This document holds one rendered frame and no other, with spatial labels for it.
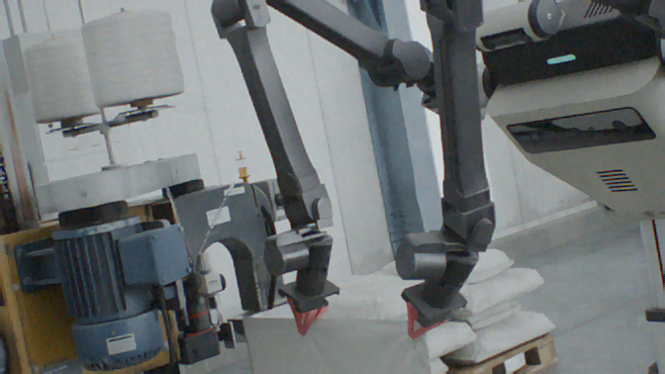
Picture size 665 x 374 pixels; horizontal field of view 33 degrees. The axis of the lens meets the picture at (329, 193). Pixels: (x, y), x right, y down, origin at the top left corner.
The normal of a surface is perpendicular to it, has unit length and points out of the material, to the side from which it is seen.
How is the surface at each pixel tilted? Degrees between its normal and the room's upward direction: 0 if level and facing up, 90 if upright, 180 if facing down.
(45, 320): 90
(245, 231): 90
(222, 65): 90
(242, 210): 90
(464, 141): 115
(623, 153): 130
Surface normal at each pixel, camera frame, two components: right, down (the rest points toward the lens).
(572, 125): -0.46, 0.77
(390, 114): -0.73, 0.18
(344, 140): 0.66, -0.07
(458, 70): 0.40, 0.42
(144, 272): -0.40, 0.14
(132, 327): 0.49, -0.01
